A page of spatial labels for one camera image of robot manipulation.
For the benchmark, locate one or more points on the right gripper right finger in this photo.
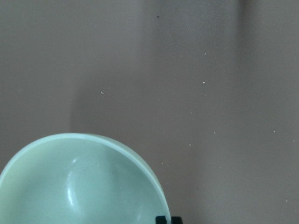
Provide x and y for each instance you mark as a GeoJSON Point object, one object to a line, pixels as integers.
{"type": "Point", "coordinates": [176, 220]}

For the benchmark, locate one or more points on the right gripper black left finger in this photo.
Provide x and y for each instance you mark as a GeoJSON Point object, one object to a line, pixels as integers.
{"type": "Point", "coordinates": [160, 220]}

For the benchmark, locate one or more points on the green bowl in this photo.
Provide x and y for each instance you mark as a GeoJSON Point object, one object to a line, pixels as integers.
{"type": "Point", "coordinates": [75, 178]}

